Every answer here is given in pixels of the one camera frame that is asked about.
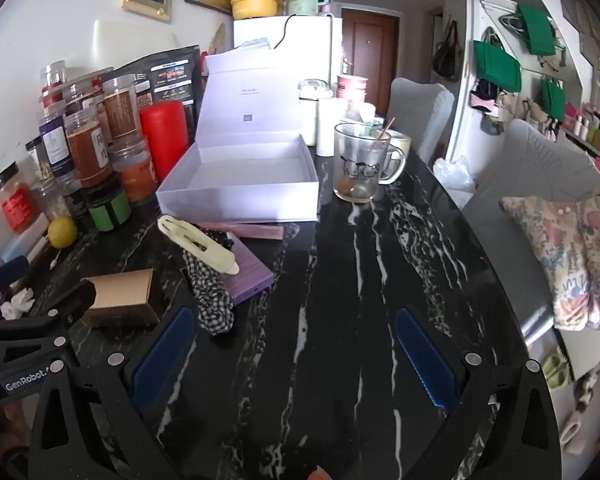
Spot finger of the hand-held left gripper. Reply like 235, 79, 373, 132
0, 280, 97, 361
0, 255, 31, 293

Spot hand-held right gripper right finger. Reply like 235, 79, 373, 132
395, 306, 563, 480

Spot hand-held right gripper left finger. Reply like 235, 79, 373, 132
27, 305, 198, 480

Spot gold cardboard box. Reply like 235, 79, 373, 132
82, 269, 161, 328

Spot black white checkered scrunchie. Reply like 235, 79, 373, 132
182, 247, 236, 336

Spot cream hair claw clip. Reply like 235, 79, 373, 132
158, 215, 240, 276

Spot purple box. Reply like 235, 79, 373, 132
225, 237, 276, 307

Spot lavender gift box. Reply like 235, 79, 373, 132
156, 51, 321, 223

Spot crumpled white tissue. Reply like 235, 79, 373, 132
0, 287, 36, 320

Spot red label jar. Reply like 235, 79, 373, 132
0, 172, 38, 233

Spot lemon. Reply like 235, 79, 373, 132
47, 216, 78, 250

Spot green label jar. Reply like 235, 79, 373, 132
82, 180, 132, 233

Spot green slippers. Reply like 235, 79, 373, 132
540, 350, 571, 388

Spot blue label jar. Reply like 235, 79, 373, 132
37, 110, 76, 176

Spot short orange spice jar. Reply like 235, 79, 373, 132
107, 137, 157, 206

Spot tall orange spice jar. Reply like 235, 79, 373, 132
64, 109, 113, 188

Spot floral cushion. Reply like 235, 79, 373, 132
500, 180, 600, 331

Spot red canister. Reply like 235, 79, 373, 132
140, 101, 188, 183

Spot white plastic bag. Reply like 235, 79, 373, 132
432, 156, 476, 193

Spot red content jar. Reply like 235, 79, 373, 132
41, 60, 68, 106

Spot brown powder jar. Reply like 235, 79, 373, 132
101, 74, 142, 143

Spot glass mug with cartoon print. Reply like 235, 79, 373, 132
334, 122, 407, 203

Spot grey chair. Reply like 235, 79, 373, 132
460, 119, 600, 346
384, 77, 456, 163

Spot wooden stirring stick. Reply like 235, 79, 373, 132
365, 117, 397, 161

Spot black printed pouch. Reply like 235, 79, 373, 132
115, 45, 203, 126

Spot white bottle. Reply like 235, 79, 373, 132
316, 97, 353, 157

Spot white cutting board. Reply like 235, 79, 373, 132
92, 19, 176, 78

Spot white lidded canister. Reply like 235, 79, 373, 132
297, 78, 333, 147

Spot pink paper cup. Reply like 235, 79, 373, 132
336, 74, 370, 111

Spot row of toiletry bottles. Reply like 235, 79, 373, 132
560, 105, 600, 176

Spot green tote bag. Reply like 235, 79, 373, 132
472, 40, 523, 93
540, 77, 567, 121
517, 2, 556, 56

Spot woven trivet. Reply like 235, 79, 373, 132
211, 22, 233, 56

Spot black hanging bag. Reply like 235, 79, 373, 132
432, 20, 462, 82

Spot brown door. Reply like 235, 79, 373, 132
341, 6, 400, 111

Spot white fridge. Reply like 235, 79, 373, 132
232, 14, 344, 111

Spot black power cable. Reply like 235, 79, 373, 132
272, 12, 336, 51

